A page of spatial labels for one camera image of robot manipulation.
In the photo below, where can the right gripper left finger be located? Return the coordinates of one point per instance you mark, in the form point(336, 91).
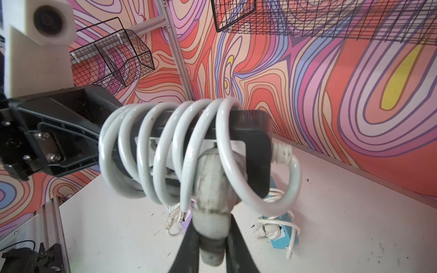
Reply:
point(187, 258)

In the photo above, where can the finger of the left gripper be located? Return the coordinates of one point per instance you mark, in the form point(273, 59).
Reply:
point(79, 111)
point(53, 150)

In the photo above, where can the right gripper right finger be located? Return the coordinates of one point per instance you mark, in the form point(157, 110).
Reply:
point(238, 258)

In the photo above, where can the black power strip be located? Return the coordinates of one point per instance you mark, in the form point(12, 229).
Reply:
point(250, 128)

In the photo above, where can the purple power strip with cord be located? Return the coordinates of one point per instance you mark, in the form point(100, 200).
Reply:
point(177, 222)

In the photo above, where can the blue power strip with cord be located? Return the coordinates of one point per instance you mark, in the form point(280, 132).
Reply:
point(282, 231)

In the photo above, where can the black wire basket left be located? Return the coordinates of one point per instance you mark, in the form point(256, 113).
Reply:
point(110, 55)

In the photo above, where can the black wire basket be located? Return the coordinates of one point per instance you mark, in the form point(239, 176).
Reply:
point(389, 21)
point(110, 55)

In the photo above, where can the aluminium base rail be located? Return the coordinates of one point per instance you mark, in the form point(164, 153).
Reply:
point(38, 245)

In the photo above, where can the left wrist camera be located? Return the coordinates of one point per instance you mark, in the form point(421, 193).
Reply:
point(37, 36)

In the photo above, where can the aluminium frame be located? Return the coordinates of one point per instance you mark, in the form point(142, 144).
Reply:
point(165, 21)

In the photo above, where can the black wire basket back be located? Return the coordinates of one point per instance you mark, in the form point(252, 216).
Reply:
point(389, 21)

